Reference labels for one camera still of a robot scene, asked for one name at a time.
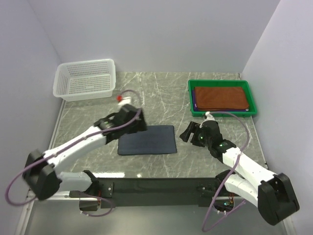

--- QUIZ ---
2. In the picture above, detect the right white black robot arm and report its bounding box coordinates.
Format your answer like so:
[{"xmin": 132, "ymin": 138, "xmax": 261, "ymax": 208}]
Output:
[{"xmin": 179, "ymin": 120, "xmax": 300, "ymax": 225}]

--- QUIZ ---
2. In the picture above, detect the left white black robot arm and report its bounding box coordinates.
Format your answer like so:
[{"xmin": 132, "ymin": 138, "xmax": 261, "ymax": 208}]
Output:
[{"xmin": 22, "ymin": 104, "xmax": 147, "ymax": 201}]

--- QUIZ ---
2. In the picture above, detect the black base beam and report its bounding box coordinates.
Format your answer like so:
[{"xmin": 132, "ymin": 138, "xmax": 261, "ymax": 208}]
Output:
[{"xmin": 68, "ymin": 176, "xmax": 235, "ymax": 212}]

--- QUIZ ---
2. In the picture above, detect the orange brown towel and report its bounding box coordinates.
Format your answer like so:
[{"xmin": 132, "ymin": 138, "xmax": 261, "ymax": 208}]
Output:
[{"xmin": 194, "ymin": 87, "xmax": 249, "ymax": 111}]

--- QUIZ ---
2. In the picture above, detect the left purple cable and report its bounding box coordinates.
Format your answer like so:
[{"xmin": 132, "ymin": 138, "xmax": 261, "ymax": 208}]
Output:
[{"xmin": 4, "ymin": 89, "xmax": 144, "ymax": 217}]

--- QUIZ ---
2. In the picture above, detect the aluminium frame rail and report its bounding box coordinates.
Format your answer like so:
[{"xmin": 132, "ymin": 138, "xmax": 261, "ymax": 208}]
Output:
[{"xmin": 14, "ymin": 188, "xmax": 296, "ymax": 235}]

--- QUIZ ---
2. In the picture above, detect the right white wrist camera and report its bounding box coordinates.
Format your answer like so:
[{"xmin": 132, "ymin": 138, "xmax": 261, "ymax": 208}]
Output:
[{"xmin": 204, "ymin": 112, "xmax": 215, "ymax": 121}]

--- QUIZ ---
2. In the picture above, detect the white plastic basket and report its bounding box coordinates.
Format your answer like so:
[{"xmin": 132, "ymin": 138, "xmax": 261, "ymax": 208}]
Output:
[{"xmin": 53, "ymin": 59, "xmax": 116, "ymax": 102}]

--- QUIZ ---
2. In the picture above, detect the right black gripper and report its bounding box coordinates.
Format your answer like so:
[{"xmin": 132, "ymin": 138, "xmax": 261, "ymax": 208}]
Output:
[{"xmin": 180, "ymin": 121, "xmax": 212, "ymax": 148}]

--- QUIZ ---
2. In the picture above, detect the green plastic tray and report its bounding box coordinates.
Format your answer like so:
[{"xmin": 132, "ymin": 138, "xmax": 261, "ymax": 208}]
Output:
[{"xmin": 188, "ymin": 79, "xmax": 257, "ymax": 117}]

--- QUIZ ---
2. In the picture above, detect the purple towel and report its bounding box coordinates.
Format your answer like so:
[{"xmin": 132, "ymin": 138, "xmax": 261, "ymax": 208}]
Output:
[{"xmin": 191, "ymin": 90, "xmax": 249, "ymax": 112}]

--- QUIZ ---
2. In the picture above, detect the grey towel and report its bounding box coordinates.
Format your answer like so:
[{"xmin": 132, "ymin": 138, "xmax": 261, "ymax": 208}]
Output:
[{"xmin": 117, "ymin": 125, "xmax": 177, "ymax": 156}]

